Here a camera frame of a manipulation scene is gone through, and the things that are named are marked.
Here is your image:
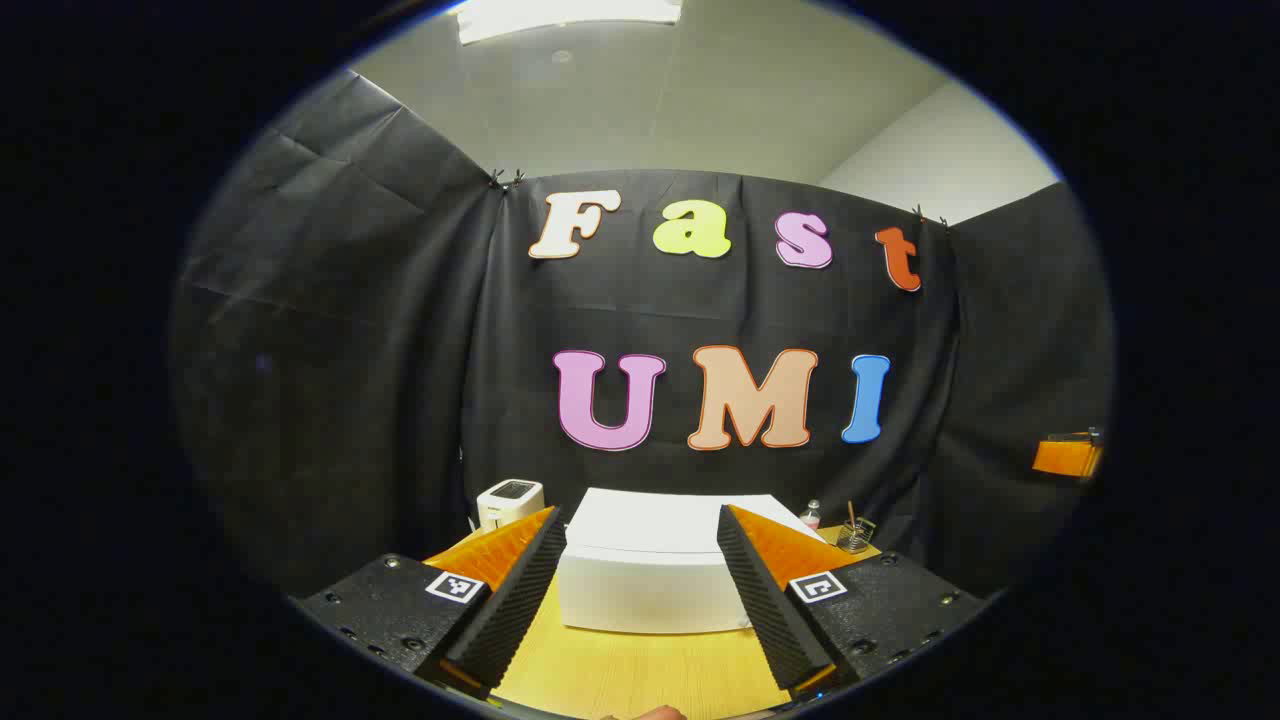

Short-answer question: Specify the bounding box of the small white desktop device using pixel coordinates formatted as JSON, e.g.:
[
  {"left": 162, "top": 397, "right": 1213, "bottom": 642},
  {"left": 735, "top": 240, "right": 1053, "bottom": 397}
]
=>
[{"left": 476, "top": 478, "right": 546, "bottom": 533}]

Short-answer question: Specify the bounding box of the ceiling light panel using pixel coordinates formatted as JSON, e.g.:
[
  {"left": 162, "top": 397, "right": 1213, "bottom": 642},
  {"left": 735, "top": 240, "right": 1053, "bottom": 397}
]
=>
[{"left": 455, "top": 0, "right": 684, "bottom": 46}]

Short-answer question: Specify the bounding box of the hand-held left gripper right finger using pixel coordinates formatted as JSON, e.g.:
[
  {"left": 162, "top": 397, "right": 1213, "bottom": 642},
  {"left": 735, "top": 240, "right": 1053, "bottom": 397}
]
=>
[{"left": 716, "top": 504, "right": 991, "bottom": 701}]

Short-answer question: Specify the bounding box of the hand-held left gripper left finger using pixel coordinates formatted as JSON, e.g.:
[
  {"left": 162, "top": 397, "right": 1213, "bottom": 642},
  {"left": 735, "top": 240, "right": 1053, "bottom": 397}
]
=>
[{"left": 290, "top": 505, "right": 568, "bottom": 701}]

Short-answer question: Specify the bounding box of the white microwave oven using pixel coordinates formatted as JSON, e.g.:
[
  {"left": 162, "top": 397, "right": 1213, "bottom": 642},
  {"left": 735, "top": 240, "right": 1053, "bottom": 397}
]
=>
[{"left": 556, "top": 488, "right": 826, "bottom": 635}]

